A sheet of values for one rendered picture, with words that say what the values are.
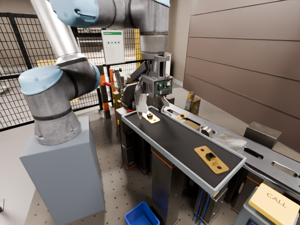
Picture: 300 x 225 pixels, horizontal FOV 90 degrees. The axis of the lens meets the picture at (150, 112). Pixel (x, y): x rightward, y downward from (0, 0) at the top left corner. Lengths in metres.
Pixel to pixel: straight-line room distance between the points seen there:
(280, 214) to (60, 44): 0.71
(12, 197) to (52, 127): 1.64
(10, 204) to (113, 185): 1.35
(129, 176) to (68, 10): 0.81
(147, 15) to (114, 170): 0.82
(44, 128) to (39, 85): 0.14
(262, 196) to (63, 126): 0.55
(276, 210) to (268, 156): 0.41
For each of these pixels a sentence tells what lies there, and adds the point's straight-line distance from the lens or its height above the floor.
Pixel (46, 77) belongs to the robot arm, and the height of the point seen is 1.32.
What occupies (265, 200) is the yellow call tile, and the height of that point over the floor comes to 1.16.
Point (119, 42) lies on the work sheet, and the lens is 1.68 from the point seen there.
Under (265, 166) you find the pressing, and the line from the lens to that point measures 0.71.
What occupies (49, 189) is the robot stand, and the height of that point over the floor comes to 0.93.
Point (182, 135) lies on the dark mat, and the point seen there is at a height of 1.16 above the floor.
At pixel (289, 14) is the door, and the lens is 2.83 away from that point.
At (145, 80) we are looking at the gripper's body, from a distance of 0.44.
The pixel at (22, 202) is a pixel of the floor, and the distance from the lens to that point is 2.07.
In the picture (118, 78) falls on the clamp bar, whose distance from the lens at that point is 1.07.
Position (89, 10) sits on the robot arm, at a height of 1.47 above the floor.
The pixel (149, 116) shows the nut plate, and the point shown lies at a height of 1.17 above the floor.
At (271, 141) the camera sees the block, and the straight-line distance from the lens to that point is 0.85.
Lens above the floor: 1.43
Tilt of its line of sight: 28 degrees down
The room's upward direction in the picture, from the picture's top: straight up
